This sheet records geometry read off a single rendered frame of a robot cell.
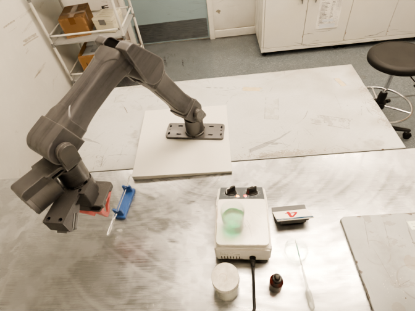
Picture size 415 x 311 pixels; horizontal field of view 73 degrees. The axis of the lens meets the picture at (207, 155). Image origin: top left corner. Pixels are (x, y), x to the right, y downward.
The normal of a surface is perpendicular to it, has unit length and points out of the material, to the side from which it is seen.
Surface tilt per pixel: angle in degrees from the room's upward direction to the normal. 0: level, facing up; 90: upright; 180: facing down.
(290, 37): 90
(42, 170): 2
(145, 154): 2
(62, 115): 19
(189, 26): 90
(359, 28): 90
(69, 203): 2
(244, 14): 90
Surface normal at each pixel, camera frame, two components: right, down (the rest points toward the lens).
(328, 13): 0.01, 0.75
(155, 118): -0.08, -0.64
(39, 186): 0.83, 0.39
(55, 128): -0.25, -0.40
